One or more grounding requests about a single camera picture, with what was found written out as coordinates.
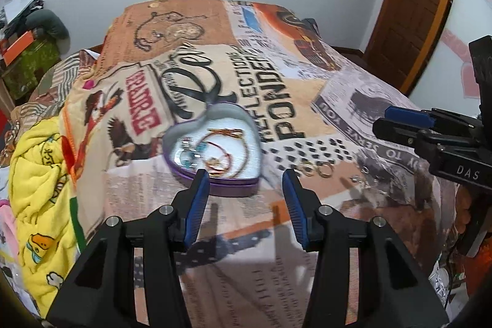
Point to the yellow cartoon blanket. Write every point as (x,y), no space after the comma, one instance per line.
(39,193)

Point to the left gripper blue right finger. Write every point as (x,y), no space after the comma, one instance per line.
(300,211)

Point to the orange box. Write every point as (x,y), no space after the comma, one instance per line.
(18,47)

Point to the silver earring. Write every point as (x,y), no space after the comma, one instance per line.
(362,177)

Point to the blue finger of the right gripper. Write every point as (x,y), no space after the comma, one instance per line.
(410,117)
(400,133)

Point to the dark blue backpack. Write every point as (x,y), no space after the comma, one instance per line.
(311,24)

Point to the printed newspaper-pattern bedspread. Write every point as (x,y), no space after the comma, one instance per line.
(245,91)

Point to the purple heart-shaped tin box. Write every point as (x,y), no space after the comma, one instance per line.
(224,141)

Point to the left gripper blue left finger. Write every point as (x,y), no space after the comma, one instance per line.
(195,213)

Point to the brown wooden door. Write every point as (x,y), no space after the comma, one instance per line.
(405,35)

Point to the green patterned covered table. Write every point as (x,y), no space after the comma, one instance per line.
(26,71)

